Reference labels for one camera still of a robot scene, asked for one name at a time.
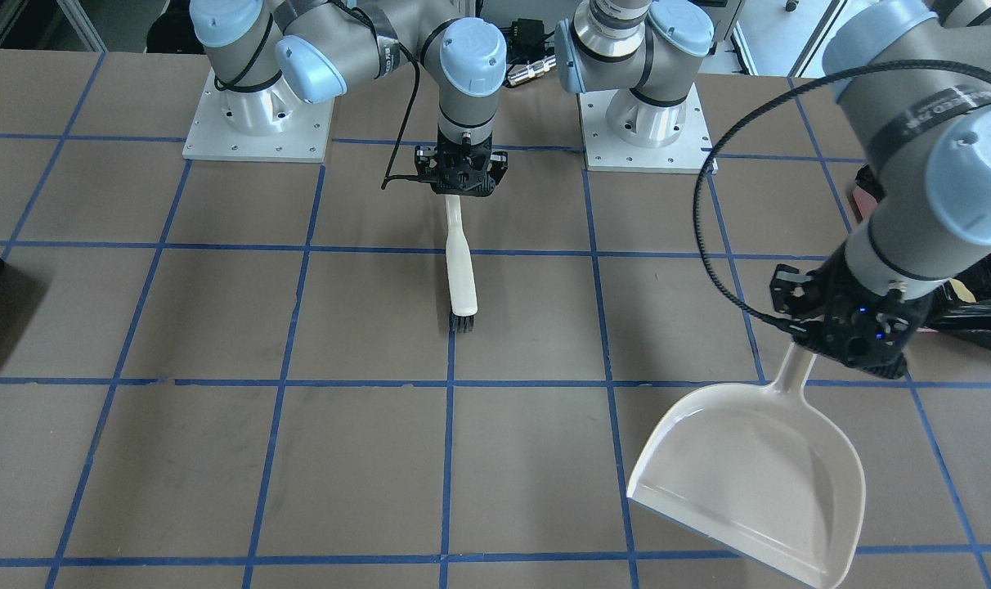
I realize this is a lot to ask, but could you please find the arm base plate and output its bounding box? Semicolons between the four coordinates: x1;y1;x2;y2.
182;70;334;164
578;77;712;174

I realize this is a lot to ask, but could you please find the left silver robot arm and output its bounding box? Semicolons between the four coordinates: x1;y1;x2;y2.
691;1;991;380

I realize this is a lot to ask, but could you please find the white plastic dustpan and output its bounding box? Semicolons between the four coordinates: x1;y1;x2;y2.
626;344;867;588

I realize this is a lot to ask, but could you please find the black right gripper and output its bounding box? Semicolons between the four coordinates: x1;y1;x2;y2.
415;141;509;197

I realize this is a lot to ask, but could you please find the pink bin with black bag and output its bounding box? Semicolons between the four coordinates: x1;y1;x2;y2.
843;182;991;351

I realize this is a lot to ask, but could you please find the torn bagel piece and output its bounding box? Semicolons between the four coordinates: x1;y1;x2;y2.
948;278;976;304

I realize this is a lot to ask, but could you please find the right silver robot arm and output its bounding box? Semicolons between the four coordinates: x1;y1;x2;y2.
188;1;509;197

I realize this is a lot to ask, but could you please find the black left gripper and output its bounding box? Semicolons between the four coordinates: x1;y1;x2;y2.
769;246;935;380

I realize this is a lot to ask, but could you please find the white hand brush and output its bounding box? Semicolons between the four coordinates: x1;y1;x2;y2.
444;195;479;333

